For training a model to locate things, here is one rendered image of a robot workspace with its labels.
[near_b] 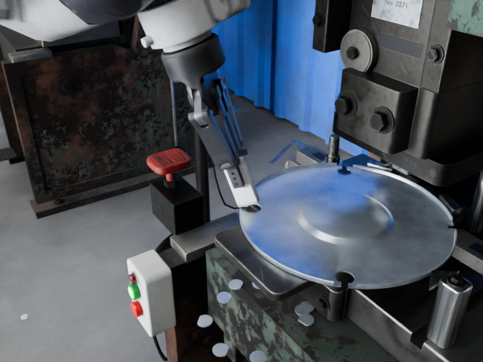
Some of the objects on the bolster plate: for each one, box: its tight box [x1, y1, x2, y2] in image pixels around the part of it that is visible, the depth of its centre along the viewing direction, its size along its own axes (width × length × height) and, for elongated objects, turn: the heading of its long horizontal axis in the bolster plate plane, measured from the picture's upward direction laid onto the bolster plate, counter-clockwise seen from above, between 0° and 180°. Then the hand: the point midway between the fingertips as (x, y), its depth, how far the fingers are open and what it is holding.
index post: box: [426, 273, 473, 348], centre depth 60 cm, size 3×3×10 cm
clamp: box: [285, 134, 352, 175], centre depth 90 cm, size 6×17×10 cm, turn 34°
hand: (241, 182), depth 71 cm, fingers closed
